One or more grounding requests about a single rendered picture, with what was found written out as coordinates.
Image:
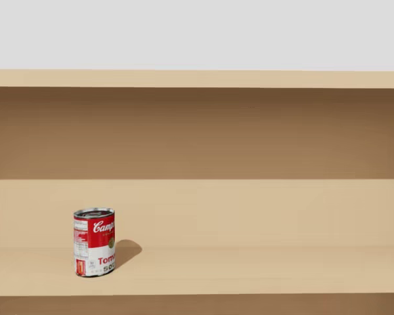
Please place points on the pale wooden shelf unit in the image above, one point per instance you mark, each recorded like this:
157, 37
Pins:
236, 210

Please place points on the red and white can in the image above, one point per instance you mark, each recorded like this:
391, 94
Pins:
95, 243

